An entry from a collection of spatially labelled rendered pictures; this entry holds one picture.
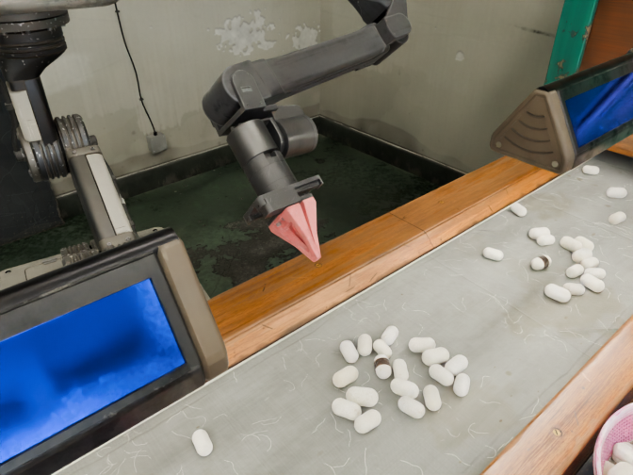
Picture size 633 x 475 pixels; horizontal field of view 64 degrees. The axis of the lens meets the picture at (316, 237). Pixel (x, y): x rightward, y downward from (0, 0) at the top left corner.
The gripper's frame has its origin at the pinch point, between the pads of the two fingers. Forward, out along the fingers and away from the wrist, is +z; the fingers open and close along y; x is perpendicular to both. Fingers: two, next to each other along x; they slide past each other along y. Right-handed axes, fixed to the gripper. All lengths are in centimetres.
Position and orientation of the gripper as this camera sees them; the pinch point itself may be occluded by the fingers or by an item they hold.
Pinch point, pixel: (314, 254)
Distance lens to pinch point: 66.2
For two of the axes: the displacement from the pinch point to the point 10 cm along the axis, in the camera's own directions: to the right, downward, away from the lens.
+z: 4.9, 8.6, -1.4
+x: -4.2, 3.8, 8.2
